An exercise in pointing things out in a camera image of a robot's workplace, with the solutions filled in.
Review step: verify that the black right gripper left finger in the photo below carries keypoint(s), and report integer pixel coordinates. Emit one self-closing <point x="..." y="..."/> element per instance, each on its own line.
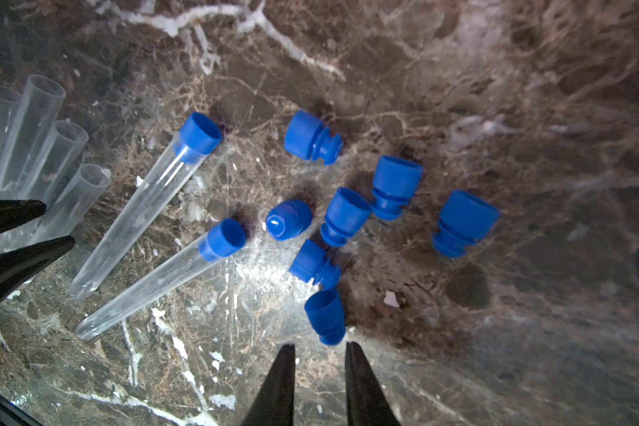
<point x="274" y="404"/>

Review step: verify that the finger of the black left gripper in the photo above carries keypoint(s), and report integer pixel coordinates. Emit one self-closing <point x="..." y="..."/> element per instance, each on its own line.
<point x="20" y="265"/>
<point x="14" y="213"/>

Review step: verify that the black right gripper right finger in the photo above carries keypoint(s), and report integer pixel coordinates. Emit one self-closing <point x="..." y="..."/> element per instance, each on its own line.
<point x="366" y="403"/>

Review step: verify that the blue stopper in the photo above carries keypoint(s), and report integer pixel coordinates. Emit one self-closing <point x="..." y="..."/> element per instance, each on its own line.
<point x="326" y="315"/>
<point x="288" y="220"/>
<point x="346" y="213"/>
<point x="309" y="139"/>
<point x="312" y="264"/>
<point x="394" y="185"/>
<point x="464" y="221"/>

